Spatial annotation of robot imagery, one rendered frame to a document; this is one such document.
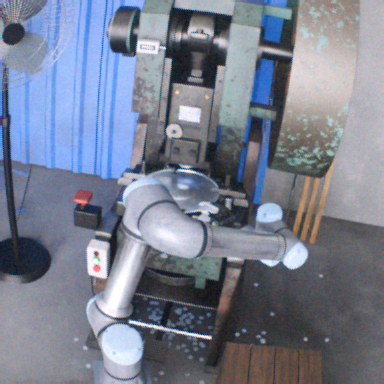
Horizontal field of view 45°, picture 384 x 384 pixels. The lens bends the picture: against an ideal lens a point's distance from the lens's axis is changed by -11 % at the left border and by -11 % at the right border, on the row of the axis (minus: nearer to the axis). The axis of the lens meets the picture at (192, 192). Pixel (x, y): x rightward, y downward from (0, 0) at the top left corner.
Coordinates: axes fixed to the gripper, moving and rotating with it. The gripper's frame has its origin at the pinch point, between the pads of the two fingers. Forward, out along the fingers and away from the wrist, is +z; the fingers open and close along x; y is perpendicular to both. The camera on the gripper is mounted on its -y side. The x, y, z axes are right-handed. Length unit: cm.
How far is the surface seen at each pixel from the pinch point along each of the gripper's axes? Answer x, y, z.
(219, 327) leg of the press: 49, -1, -15
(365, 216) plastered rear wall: 73, -170, 6
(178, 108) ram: -29.5, -0.8, 17.1
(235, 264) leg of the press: 17.6, -3.2, -15.3
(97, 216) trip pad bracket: 8.4, 26.4, 25.7
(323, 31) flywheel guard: -71, -3, -34
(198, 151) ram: -15.5, -4.3, 9.1
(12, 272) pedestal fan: 72, 42, 89
